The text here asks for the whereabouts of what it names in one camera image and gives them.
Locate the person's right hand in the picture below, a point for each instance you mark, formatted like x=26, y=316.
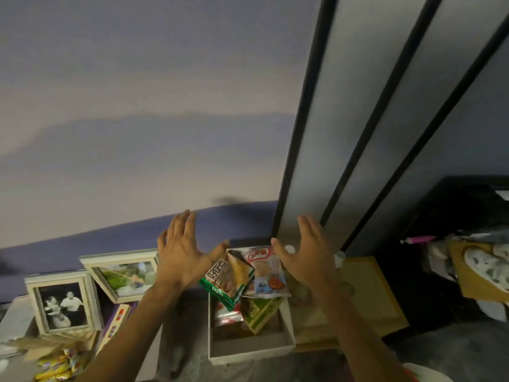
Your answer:
x=312, y=262

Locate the person's left hand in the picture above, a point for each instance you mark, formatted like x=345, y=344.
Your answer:
x=179, y=258

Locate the yellow juice bottle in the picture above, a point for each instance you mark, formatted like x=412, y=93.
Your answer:
x=290, y=249

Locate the small white milk bottle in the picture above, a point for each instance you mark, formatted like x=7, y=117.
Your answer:
x=339, y=259

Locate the white blue snack packet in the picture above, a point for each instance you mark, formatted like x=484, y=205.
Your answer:
x=266, y=274

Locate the green chips snack packet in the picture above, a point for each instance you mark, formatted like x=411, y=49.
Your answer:
x=224, y=280

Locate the red-white wafer packet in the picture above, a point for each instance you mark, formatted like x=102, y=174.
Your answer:
x=226, y=314

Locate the white cardboard box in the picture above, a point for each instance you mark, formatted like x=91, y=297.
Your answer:
x=250, y=350

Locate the cream trash bin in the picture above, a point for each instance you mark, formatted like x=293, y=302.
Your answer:
x=429, y=373

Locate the yellow candy wrappers pile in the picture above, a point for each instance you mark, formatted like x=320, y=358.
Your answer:
x=55, y=367

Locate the person's left forearm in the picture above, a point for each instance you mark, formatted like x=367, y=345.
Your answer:
x=131, y=342

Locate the person's right forearm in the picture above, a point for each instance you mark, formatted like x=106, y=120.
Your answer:
x=362, y=342

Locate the purple paper sheet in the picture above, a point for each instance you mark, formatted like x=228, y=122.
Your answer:
x=133, y=307

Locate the yellow wooden stool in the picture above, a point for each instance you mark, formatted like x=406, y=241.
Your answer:
x=374, y=294

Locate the wooden strip red marks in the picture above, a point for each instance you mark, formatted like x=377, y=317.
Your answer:
x=113, y=326

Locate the pink white pen tool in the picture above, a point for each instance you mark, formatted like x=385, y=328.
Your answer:
x=419, y=239

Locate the white child sandal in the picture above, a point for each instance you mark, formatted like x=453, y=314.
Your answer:
x=489, y=268
x=437, y=254

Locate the wooden stick rack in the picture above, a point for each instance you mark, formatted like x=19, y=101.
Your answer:
x=51, y=340

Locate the brown cardboard sheet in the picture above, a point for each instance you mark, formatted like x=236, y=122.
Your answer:
x=465, y=286

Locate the grey flat packet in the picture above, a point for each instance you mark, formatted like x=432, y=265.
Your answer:
x=16, y=318

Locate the white folded paper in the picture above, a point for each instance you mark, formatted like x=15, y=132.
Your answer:
x=493, y=311

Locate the green landscape photo frame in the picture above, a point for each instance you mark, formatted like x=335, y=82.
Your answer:
x=123, y=278

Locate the black white photo frame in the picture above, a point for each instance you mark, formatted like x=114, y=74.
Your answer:
x=61, y=306

